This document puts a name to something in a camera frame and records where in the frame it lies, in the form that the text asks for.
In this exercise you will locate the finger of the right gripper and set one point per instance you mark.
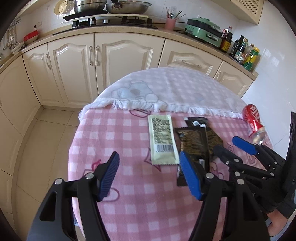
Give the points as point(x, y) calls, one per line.
point(236, 163)
point(263, 153)

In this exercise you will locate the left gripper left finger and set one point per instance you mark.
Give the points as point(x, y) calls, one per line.
point(54, 219)

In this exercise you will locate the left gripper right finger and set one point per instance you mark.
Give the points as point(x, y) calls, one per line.
point(243, 218)

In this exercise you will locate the red cola can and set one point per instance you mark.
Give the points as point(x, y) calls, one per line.
point(256, 130)

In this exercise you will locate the black gold snack wrapper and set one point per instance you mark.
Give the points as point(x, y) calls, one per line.
point(198, 140)

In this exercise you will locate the cream sauce packet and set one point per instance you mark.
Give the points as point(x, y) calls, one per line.
point(162, 141)

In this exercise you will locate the cream kitchen cabinets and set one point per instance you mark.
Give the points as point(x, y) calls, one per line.
point(70, 70)

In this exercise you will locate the green yellow bottle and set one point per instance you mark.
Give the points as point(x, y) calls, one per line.
point(251, 59)

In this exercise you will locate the pink checkered tablecloth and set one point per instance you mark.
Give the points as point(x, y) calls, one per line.
point(137, 117)

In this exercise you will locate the dark condiment bottle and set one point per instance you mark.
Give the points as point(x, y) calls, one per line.
point(236, 46)

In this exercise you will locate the dark soy sauce bottle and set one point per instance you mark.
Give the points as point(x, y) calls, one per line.
point(226, 39)

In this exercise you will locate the green electric cooker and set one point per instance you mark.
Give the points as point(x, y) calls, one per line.
point(205, 30)

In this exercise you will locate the pink utensil cup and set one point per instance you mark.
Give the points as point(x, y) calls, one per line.
point(171, 17)

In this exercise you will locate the black gas stove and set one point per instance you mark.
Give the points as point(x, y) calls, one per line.
point(101, 20)

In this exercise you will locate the hanging utensil rack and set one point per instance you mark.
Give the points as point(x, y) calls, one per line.
point(10, 40)

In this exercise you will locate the red bowl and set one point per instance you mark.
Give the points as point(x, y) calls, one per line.
point(31, 37)

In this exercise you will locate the steel wok pan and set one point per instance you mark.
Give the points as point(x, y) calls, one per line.
point(128, 7)

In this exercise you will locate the steel stock pot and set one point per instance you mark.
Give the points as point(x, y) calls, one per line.
point(88, 5)

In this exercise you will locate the cream upper wall cabinet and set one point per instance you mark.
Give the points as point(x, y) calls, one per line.
point(246, 10)

